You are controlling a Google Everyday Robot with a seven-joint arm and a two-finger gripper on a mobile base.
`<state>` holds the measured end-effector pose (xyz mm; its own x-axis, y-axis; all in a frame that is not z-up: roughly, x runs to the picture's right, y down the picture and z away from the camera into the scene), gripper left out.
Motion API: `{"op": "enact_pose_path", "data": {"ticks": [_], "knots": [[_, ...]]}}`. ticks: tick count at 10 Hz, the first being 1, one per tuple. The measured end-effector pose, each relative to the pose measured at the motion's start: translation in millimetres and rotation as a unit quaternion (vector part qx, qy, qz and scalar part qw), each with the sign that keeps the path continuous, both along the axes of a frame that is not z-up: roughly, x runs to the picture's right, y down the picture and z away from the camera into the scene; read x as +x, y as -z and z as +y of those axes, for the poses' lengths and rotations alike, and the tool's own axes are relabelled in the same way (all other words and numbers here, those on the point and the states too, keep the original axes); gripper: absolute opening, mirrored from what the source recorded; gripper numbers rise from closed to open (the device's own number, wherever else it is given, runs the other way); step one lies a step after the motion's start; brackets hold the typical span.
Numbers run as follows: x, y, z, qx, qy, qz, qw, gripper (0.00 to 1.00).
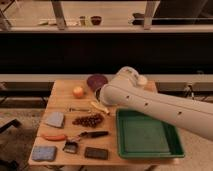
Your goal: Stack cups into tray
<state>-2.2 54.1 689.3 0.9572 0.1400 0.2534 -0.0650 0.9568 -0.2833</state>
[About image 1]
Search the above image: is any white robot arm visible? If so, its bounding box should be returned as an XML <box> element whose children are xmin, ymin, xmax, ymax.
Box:
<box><xmin>99</xmin><ymin>67</ymin><xmax>213</xmax><ymax>141</ymax></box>

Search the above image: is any green plastic tray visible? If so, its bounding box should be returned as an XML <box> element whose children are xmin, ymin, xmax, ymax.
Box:
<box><xmin>116</xmin><ymin>109</ymin><xmax>185</xmax><ymax>159</ymax></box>

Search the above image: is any red-brown bowl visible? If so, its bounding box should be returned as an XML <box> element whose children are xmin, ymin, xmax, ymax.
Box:
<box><xmin>95</xmin><ymin>88</ymin><xmax>101</xmax><ymax>101</ymax></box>

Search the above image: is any purple bowl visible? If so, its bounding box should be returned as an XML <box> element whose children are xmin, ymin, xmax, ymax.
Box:
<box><xmin>87</xmin><ymin>74</ymin><xmax>108</xmax><ymax>92</ymax></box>

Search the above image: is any yellow banana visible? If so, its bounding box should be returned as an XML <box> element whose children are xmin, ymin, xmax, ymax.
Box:
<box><xmin>91</xmin><ymin>101</ymin><xmax>110</xmax><ymax>115</ymax></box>

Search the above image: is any yellow-red apple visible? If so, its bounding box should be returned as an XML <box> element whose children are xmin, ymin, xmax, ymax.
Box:
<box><xmin>73</xmin><ymin>86</ymin><xmax>84</xmax><ymax>98</ymax></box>

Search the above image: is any white cup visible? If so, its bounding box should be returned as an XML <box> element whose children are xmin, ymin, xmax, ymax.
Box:
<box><xmin>137</xmin><ymin>75</ymin><xmax>148</xmax><ymax>88</ymax></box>

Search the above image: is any bunch of dark grapes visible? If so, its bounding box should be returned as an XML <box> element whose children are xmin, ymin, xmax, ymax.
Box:
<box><xmin>73</xmin><ymin>114</ymin><xmax>104</xmax><ymax>128</ymax></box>

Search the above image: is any metal fork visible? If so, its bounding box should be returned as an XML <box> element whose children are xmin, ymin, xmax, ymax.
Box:
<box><xmin>69</xmin><ymin>108</ymin><xmax>91</xmax><ymax>113</ymax></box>

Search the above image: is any wooden table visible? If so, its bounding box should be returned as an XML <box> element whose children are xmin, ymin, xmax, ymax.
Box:
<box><xmin>28</xmin><ymin>80</ymin><xmax>179</xmax><ymax>166</ymax></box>

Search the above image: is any grey-blue sponge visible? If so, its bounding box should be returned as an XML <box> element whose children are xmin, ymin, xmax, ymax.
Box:
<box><xmin>45</xmin><ymin>112</ymin><xmax>64</xmax><ymax>128</ymax></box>

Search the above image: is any dark bowl on shelf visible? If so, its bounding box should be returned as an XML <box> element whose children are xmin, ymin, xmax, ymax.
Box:
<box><xmin>91</xmin><ymin>16</ymin><xmax>102</xmax><ymax>26</ymax></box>

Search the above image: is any black rectangular block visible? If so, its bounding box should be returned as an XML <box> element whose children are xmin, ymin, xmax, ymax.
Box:
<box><xmin>84</xmin><ymin>147</ymin><xmax>108</xmax><ymax>160</ymax></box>

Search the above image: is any orange carrot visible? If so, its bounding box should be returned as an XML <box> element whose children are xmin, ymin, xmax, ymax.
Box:
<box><xmin>41</xmin><ymin>134</ymin><xmax>67</xmax><ymax>141</ymax></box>

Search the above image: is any small cup on shelf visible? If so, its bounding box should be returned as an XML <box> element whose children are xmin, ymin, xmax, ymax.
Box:
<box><xmin>79</xmin><ymin>16</ymin><xmax>86</xmax><ymax>26</ymax></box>

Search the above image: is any blue sponge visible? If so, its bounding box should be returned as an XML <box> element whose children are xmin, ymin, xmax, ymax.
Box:
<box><xmin>32</xmin><ymin>146</ymin><xmax>57</xmax><ymax>161</ymax></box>

